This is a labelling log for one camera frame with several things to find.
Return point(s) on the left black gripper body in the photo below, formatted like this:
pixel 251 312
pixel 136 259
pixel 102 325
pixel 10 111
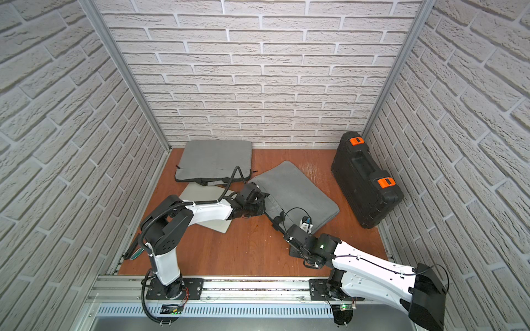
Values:
pixel 258 201

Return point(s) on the silver apple laptop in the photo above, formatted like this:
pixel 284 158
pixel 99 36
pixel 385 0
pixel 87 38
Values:
pixel 196 192

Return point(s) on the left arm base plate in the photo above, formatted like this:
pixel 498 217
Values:
pixel 178 290

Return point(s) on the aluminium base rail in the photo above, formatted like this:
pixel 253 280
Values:
pixel 251 290

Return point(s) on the black plastic tool case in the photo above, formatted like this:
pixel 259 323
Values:
pixel 371 192

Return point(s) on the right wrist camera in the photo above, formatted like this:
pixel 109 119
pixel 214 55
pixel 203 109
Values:
pixel 306 224

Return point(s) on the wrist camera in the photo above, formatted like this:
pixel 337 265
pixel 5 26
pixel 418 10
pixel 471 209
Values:
pixel 248 191
pixel 306 224

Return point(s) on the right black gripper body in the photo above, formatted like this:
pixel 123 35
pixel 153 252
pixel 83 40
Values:
pixel 292 253

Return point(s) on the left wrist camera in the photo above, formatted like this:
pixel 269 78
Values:
pixel 248 191

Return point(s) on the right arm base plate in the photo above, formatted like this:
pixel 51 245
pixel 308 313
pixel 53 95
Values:
pixel 320 291

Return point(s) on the grey zippered laptop bag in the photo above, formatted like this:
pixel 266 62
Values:
pixel 214 162

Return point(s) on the grey laptop sleeve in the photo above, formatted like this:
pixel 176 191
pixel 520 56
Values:
pixel 292 192

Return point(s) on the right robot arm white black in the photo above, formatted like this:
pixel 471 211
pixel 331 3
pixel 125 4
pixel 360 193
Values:
pixel 415 291

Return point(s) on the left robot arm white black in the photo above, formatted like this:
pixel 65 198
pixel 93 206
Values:
pixel 164 228

